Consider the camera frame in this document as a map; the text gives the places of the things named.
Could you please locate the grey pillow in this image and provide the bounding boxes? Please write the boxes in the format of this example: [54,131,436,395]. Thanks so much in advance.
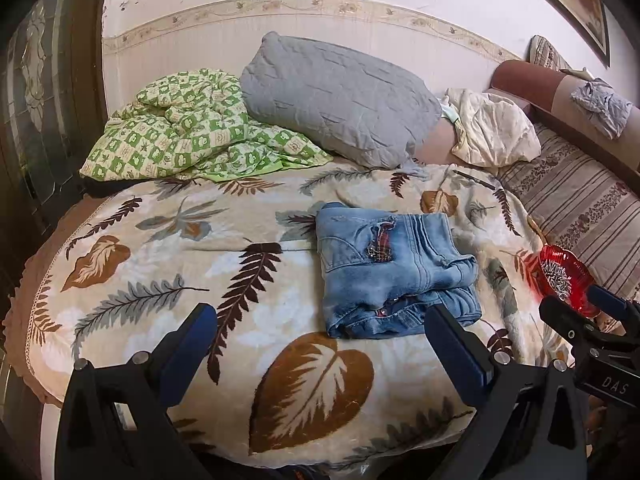
[240,32,442,169]

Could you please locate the blue denim jeans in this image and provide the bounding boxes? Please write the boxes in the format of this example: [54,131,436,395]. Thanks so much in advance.
[316,203,482,339]

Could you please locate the grey garment on backrest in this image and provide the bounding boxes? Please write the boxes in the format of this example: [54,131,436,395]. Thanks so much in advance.
[570,78,634,140]

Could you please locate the red glass bowl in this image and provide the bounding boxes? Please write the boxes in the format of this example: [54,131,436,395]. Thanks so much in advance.
[538,245,600,318]

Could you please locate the cream crumpled cloth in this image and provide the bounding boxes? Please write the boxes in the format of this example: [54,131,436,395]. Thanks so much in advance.
[439,88,541,171]

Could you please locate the green checkered quilt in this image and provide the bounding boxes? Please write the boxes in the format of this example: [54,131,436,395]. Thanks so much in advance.
[79,68,332,182]

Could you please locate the patterned cushion behind backrest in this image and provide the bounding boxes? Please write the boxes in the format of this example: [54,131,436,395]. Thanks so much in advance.
[527,35,570,72]

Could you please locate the dark wooden door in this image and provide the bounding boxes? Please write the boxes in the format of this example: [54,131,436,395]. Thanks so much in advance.
[0,0,114,241]

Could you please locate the brown sofa backrest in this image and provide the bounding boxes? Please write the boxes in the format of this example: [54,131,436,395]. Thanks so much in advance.
[490,60,639,191]

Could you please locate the striped sofa seat cover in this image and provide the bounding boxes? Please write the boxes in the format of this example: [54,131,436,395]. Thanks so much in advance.
[498,124,640,300]

